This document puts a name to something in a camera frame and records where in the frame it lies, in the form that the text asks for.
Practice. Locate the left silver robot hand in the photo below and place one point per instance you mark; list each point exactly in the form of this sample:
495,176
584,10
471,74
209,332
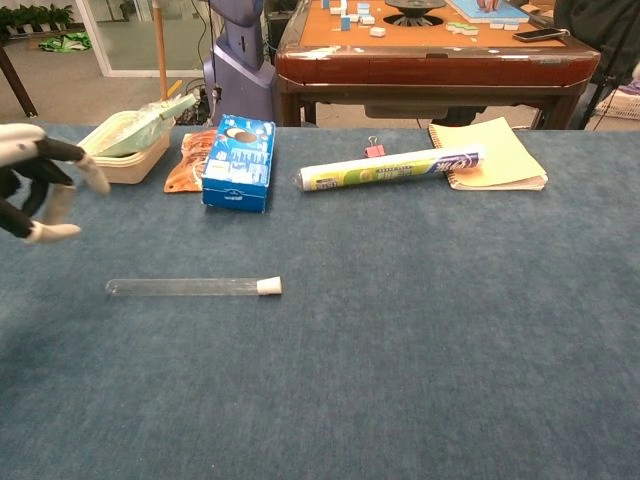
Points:
20,145

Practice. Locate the clear glass test tube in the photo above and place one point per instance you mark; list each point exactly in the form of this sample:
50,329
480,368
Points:
180,287

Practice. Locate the small white stopper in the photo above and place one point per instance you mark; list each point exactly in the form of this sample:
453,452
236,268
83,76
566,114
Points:
270,286

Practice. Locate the dark wooden table leg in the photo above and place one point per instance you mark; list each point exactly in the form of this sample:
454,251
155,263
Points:
17,85

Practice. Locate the green dustpan with brush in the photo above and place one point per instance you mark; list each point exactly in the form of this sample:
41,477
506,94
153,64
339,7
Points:
135,135

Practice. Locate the beige plastic tray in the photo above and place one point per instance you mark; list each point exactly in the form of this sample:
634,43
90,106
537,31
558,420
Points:
135,167

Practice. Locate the row of potted plants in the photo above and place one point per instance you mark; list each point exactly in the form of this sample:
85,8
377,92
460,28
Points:
35,17

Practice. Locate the white framed glass door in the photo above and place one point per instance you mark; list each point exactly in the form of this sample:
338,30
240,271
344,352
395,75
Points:
95,40

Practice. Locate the orange snack packet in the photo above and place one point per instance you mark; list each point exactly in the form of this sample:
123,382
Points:
187,170

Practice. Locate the wooden pole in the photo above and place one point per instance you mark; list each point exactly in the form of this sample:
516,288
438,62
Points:
160,50

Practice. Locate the blue cookie box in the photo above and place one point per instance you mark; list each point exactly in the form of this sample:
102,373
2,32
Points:
240,170

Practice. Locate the pink binder clip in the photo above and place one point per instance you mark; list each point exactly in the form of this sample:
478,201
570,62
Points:
373,150

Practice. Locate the cling film roll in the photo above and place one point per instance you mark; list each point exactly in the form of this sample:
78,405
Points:
380,171

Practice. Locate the white mahjong tile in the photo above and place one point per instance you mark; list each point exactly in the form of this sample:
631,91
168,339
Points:
378,31

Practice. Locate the blue felt table cover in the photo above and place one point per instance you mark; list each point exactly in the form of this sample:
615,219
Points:
320,375

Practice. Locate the brown mahjong table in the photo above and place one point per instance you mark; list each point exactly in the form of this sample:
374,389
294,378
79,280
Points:
430,67

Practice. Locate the black mahjong table centre dial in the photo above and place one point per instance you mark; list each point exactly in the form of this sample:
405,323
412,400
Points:
415,10

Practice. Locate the green mahjong tile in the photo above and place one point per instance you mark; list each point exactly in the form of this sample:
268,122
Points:
470,31
455,26

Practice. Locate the yellow spiral notebook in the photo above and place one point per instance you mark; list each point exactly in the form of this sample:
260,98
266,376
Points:
505,155

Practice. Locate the row of blue mahjong tiles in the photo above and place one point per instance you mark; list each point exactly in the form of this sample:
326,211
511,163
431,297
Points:
487,15

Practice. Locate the black smartphone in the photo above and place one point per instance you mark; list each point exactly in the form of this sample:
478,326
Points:
540,34

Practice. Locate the person in dark clothes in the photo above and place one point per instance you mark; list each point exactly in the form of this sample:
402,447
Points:
595,20

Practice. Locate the white plastic basket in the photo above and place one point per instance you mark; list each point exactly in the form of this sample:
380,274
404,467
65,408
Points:
622,105

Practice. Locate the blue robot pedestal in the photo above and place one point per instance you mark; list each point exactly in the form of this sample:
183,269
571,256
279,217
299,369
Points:
240,75

